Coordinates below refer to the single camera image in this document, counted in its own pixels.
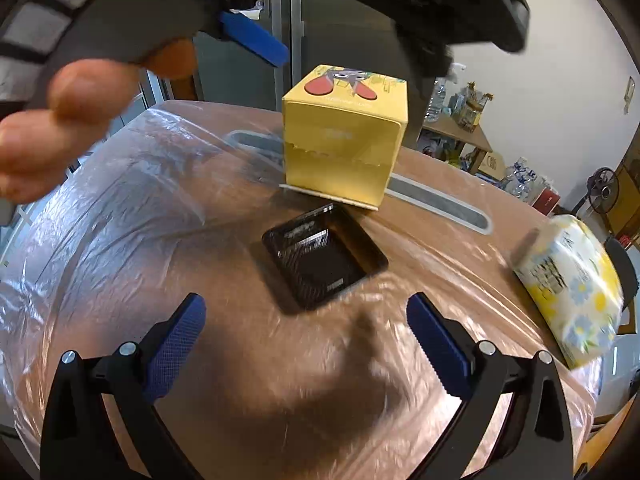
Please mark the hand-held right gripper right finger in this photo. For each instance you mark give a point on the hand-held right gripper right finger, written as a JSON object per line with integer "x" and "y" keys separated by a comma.
{"x": 440, "y": 345}

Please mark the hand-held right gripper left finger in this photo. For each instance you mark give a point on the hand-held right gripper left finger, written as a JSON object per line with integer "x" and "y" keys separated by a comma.
{"x": 175, "y": 345}

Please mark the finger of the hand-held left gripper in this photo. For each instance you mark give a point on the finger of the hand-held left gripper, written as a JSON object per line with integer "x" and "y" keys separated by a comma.
{"x": 255, "y": 39}
{"x": 425, "y": 65}

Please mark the black plastic tray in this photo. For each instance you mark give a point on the black plastic tray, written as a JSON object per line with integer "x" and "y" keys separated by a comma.
{"x": 320, "y": 265}

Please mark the person's left hand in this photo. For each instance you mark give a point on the person's left hand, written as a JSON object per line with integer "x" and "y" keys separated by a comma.
{"x": 75, "y": 95}

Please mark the white paper sheet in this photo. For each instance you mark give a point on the white paper sheet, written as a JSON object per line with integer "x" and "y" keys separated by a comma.
{"x": 250, "y": 10}

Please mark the clear water bottle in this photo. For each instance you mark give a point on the clear water bottle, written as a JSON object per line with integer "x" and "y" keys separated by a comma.
{"x": 435, "y": 102}

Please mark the small jar with gold ornaments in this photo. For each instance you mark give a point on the small jar with gold ornaments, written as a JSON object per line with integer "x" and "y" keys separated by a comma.
{"x": 475, "y": 110}

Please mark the stainless steel refrigerator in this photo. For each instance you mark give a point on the stainless steel refrigerator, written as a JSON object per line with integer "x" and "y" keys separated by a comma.
{"x": 340, "y": 35}

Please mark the wooden side table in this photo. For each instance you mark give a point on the wooden side table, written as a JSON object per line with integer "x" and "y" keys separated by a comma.
{"x": 470, "y": 137}

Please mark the brown cardboard box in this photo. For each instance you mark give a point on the brown cardboard box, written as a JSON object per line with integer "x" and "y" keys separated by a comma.
{"x": 492, "y": 165}

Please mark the yellow cardboard box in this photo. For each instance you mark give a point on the yellow cardboard box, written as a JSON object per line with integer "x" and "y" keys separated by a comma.
{"x": 340, "y": 160}

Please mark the yellow floral tissue pack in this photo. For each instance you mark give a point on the yellow floral tissue pack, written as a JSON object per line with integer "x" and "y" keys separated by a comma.
{"x": 575, "y": 300}

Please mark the pack of water bottles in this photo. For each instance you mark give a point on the pack of water bottles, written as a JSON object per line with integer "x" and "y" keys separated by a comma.
{"x": 522, "y": 180}

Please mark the red box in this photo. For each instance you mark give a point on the red box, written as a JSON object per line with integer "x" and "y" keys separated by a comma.
{"x": 546, "y": 202}

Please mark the black chair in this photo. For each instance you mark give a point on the black chair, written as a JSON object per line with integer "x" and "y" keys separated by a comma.
{"x": 622, "y": 265}

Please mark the black standing fan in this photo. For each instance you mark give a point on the black standing fan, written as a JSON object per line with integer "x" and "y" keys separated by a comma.
{"x": 605, "y": 187}

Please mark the small wall hanging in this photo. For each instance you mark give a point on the small wall hanging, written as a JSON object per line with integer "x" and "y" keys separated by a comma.
{"x": 629, "y": 95}

